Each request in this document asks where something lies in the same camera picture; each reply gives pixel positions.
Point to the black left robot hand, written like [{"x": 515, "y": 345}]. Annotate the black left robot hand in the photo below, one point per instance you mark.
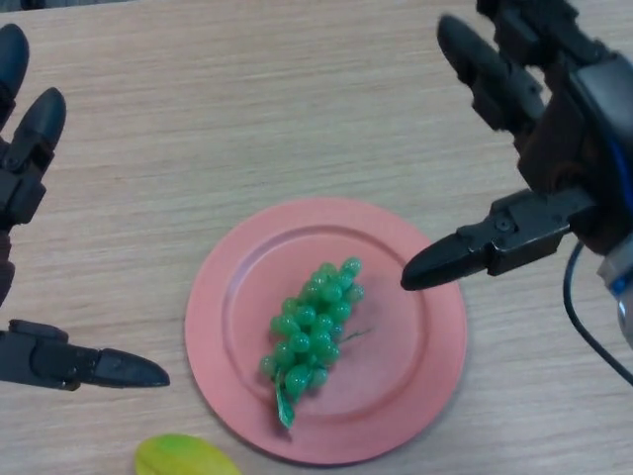
[{"x": 22, "y": 188}]

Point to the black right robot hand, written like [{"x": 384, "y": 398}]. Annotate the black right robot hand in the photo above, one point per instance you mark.
[{"x": 583, "y": 148}]

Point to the green grapes bunch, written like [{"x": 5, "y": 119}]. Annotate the green grapes bunch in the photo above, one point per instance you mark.
[{"x": 316, "y": 326}]

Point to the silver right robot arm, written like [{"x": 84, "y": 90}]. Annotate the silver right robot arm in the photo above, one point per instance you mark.
[{"x": 620, "y": 292}]

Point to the pink round plate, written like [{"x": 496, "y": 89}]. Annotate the pink round plate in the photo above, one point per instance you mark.
[{"x": 386, "y": 396}]

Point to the yellow green starfruit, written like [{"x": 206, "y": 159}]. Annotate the yellow green starfruit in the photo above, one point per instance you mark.
[{"x": 183, "y": 455}]

